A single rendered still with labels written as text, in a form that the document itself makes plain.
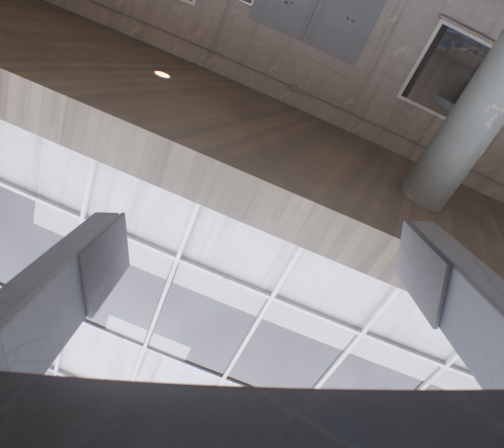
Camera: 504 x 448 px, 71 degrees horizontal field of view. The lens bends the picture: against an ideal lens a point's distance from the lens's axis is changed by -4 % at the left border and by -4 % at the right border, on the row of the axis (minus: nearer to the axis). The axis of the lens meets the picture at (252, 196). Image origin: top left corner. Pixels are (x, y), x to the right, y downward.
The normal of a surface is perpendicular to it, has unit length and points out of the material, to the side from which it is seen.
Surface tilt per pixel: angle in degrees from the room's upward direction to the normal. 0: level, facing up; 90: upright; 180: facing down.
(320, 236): 90
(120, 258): 111
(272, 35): 90
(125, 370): 90
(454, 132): 90
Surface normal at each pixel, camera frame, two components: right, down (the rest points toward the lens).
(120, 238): 1.00, 0.03
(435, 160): -0.79, -0.01
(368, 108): -0.14, 0.44
